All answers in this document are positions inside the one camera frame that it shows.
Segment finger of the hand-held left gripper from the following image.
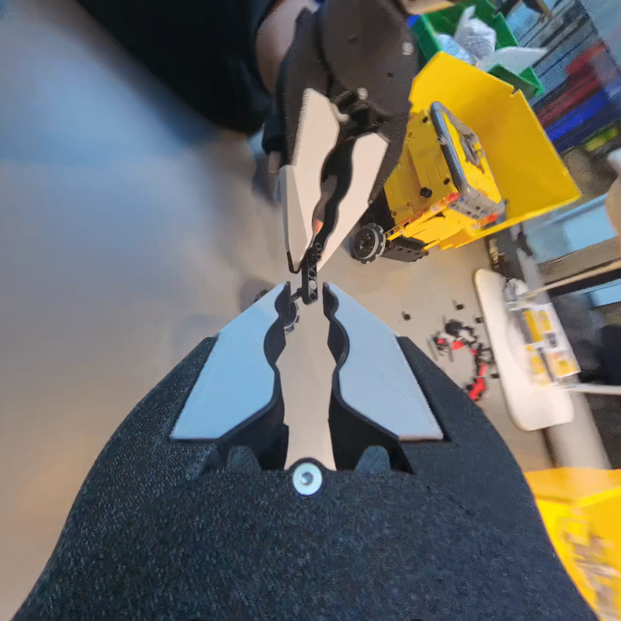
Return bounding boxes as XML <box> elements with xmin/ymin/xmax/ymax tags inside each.
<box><xmin>314</xmin><ymin>131</ymin><xmax>389</xmax><ymax>270</ymax></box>
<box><xmin>280</xmin><ymin>88</ymin><xmax>348</xmax><ymax>272</ymax></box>

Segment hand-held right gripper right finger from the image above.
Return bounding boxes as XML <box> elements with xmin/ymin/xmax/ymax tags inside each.
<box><xmin>321</xmin><ymin>282</ymin><xmax>446</xmax><ymax>459</ymax></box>

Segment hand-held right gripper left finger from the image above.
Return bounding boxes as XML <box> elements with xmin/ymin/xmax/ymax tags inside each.
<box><xmin>170</xmin><ymin>282</ymin><xmax>300</xmax><ymax>459</ymax></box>

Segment black brick connector piece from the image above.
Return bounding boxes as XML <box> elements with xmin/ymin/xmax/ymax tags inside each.
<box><xmin>289</xmin><ymin>219</ymin><xmax>326</xmax><ymax>306</ymax></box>

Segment person's left forearm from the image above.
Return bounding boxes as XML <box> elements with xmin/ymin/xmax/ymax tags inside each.
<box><xmin>78</xmin><ymin>0</ymin><xmax>282</xmax><ymax>135</ymax></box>

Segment grey desk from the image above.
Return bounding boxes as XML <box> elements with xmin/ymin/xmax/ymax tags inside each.
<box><xmin>0</xmin><ymin>0</ymin><xmax>607</xmax><ymax>621</ymax></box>

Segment person's left hand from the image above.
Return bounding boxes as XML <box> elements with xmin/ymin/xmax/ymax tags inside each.
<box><xmin>255</xmin><ymin>0</ymin><xmax>316</xmax><ymax>98</ymax></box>

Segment green plastic bin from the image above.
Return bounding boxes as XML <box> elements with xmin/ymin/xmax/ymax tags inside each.
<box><xmin>408</xmin><ymin>0</ymin><xmax>544</xmax><ymax>73</ymax></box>

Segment yellow toy brick vehicle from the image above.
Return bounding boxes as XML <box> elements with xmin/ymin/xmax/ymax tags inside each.
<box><xmin>350</xmin><ymin>102</ymin><xmax>507</xmax><ymax>265</ymax></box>

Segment pile of small brick pieces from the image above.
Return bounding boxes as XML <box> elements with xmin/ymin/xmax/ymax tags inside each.
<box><xmin>427</xmin><ymin>311</ymin><xmax>500</xmax><ymax>400</ymax></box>

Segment white oval board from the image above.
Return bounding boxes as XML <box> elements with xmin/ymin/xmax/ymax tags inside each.
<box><xmin>474</xmin><ymin>269</ymin><xmax>575</xmax><ymax>430</ymax></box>

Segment yellow plastic bin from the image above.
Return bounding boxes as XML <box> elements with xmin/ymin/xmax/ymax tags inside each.
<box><xmin>524</xmin><ymin>466</ymin><xmax>621</xmax><ymax>621</ymax></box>
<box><xmin>384</xmin><ymin>51</ymin><xmax>583</xmax><ymax>253</ymax></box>

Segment building instruction booklet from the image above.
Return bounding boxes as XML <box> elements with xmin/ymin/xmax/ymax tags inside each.
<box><xmin>505</xmin><ymin>296</ymin><xmax>581</xmax><ymax>384</ymax></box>

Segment red and blue crates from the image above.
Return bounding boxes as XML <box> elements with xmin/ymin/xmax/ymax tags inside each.
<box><xmin>539</xmin><ymin>39</ymin><xmax>621</xmax><ymax>146</ymax></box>

